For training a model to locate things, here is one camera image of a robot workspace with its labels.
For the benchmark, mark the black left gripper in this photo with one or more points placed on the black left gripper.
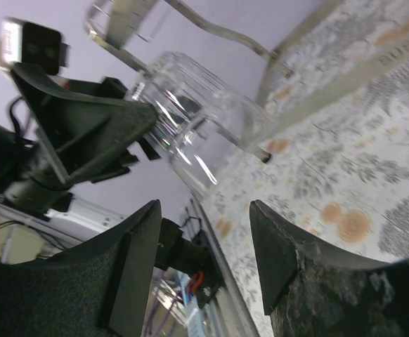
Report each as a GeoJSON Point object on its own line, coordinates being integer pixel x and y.
{"type": "Point", "coordinates": [84, 130]}

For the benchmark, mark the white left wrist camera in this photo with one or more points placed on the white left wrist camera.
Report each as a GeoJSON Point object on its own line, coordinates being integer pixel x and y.
{"type": "Point", "coordinates": [22, 41]}

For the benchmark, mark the floral patterned table mat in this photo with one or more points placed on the floral patterned table mat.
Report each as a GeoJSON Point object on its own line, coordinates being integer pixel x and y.
{"type": "Point", "coordinates": [340, 165]}

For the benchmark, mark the clear glass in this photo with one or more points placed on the clear glass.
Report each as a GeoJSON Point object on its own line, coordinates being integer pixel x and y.
{"type": "Point", "coordinates": [204, 126]}

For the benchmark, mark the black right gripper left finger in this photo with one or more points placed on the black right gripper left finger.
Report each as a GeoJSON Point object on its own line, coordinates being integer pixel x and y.
{"type": "Point", "coordinates": [97, 288]}

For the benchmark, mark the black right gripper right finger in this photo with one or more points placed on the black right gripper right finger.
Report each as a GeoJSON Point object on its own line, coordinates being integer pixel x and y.
{"type": "Point", "coordinates": [310, 287]}

